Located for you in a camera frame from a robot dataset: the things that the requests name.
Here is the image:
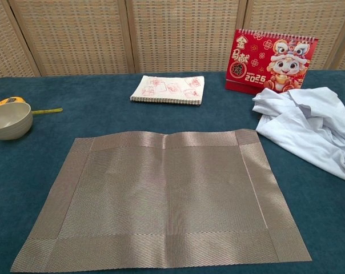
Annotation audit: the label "red desk calendar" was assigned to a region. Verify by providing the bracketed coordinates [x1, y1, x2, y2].
[225, 28, 319, 94]

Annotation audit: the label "yellow tape measure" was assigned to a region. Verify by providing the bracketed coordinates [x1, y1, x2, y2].
[0, 96, 63, 115]

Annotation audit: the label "brown woven placemat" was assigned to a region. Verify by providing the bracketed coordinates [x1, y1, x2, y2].
[9, 128, 313, 272]

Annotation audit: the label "crumpled white cloth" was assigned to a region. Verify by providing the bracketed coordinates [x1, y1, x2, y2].
[251, 87, 345, 185]

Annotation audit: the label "white spiral notebook red drawings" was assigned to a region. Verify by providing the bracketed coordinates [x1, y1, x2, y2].
[129, 75, 205, 107]

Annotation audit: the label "teal table cover cloth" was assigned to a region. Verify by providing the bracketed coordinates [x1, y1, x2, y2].
[0, 70, 345, 274]

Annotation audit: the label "small white bowl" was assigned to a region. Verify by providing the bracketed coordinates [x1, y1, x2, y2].
[0, 102, 34, 140]

